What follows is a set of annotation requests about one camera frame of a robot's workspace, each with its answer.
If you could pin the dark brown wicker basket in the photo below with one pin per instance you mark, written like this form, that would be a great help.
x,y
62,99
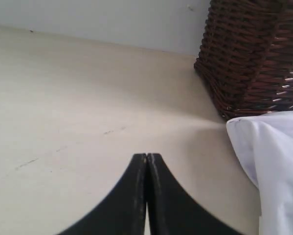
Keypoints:
x,y
246,57

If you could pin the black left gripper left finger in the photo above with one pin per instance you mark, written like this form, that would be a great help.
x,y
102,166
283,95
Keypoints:
x,y
123,210

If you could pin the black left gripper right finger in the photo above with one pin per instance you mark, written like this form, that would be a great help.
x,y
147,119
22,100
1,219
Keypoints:
x,y
172,211

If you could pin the white t-shirt with red lettering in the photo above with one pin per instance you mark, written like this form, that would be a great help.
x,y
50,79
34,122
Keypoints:
x,y
264,147

